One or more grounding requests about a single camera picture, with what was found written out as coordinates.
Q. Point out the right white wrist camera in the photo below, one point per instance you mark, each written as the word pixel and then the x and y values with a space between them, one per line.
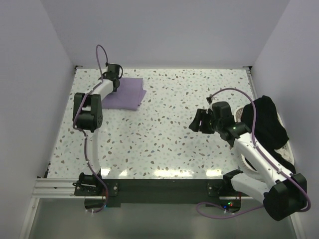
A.
pixel 210 100

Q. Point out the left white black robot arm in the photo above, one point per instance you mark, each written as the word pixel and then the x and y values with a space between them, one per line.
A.
pixel 88 114

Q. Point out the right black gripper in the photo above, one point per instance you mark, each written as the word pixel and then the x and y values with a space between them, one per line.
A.
pixel 201 115

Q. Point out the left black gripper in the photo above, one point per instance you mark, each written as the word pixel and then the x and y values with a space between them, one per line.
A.
pixel 104 74

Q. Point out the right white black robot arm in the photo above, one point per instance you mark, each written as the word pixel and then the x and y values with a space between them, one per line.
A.
pixel 281 192

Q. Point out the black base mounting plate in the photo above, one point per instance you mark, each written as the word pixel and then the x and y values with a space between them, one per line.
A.
pixel 115 192

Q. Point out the black t shirt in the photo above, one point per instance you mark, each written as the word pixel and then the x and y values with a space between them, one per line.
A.
pixel 268 130

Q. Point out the purple t shirt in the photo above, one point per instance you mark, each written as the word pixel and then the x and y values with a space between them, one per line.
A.
pixel 128 96

